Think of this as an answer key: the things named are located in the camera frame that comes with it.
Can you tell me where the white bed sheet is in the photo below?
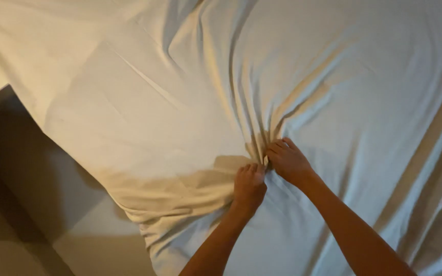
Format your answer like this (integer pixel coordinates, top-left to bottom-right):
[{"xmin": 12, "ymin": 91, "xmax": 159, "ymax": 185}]
[{"xmin": 0, "ymin": 0, "xmax": 442, "ymax": 276}]

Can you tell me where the person's left hand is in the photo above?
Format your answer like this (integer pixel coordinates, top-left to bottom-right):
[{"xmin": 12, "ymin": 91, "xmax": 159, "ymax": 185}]
[{"xmin": 232, "ymin": 163, "xmax": 268, "ymax": 216}]

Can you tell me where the person's right hand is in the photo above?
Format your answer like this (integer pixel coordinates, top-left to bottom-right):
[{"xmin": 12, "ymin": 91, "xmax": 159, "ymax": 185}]
[{"xmin": 264, "ymin": 137, "xmax": 315, "ymax": 185}]

